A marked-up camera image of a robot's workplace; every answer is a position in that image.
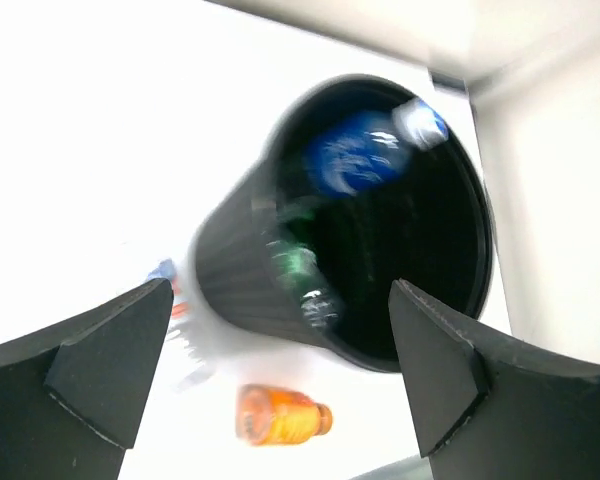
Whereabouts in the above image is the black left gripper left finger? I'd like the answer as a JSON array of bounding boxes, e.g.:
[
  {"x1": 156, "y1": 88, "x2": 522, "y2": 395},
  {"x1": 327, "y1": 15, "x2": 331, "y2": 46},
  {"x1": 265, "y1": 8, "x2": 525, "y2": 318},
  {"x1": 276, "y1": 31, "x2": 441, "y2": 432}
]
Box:
[{"x1": 0, "y1": 279, "x2": 173, "y2": 480}]

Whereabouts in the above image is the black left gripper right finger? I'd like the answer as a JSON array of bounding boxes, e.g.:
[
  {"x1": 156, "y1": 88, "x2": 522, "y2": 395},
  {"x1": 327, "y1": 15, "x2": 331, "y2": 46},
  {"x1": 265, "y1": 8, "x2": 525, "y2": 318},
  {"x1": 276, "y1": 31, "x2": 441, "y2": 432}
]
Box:
[{"x1": 389, "y1": 280, "x2": 600, "y2": 480}]

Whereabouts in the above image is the white orange label bottle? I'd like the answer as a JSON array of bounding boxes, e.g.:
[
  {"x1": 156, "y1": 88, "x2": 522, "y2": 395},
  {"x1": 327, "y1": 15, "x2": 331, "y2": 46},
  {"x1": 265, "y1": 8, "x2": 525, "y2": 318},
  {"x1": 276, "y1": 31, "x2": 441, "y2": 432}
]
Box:
[{"x1": 144, "y1": 257, "x2": 216, "y2": 394}]

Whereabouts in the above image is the orange juice bottle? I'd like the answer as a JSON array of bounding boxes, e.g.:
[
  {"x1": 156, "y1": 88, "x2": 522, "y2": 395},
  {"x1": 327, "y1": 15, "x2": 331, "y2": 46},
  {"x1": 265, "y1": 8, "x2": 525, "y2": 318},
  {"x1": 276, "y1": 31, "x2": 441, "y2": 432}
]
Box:
[{"x1": 235, "y1": 384, "x2": 333, "y2": 446}]

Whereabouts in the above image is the green soda bottle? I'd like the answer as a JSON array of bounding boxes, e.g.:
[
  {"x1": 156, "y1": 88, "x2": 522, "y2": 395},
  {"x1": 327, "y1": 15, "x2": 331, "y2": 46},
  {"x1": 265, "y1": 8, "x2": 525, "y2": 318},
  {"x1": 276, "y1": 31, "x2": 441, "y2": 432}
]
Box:
[{"x1": 267, "y1": 193, "x2": 345, "y2": 331}]

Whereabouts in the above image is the blue label water bottle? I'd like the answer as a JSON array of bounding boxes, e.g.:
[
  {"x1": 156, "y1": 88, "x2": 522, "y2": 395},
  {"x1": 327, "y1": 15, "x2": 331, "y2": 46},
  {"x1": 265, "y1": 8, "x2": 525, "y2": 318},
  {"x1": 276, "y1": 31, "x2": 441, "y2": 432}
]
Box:
[{"x1": 303, "y1": 97, "x2": 450, "y2": 198}]

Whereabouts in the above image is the black plastic waste bin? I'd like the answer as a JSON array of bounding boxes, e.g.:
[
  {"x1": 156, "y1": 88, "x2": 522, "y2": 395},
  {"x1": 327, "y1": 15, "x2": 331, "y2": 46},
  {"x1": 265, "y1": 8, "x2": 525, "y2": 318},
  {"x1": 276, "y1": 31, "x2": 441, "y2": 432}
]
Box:
[{"x1": 193, "y1": 75, "x2": 495, "y2": 373}]

